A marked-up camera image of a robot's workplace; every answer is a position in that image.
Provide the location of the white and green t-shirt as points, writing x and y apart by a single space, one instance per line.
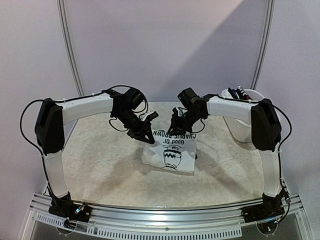
175 153

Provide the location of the right aluminium frame post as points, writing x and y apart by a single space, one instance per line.
264 42

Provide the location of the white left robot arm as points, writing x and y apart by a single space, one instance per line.
55 114

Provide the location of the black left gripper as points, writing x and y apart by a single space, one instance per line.
140 133

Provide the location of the white plastic laundry basket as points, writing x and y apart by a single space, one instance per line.
240 130

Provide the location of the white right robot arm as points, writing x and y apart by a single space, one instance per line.
260 115

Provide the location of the aluminium front rail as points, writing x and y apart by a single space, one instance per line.
222 222

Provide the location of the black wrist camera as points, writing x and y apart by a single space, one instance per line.
134 98
187 97

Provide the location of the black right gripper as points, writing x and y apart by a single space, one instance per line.
180 122

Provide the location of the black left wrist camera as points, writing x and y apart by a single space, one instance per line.
134 98

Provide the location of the aluminium frame post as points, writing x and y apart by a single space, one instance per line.
68 46
264 42

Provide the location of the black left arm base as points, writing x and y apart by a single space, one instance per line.
65 207

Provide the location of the left aluminium frame post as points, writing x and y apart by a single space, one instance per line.
68 46

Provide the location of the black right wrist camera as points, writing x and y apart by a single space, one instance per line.
187 97

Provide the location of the dark patterned clothes pile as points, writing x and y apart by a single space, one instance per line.
239 93

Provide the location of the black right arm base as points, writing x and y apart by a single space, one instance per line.
269 208

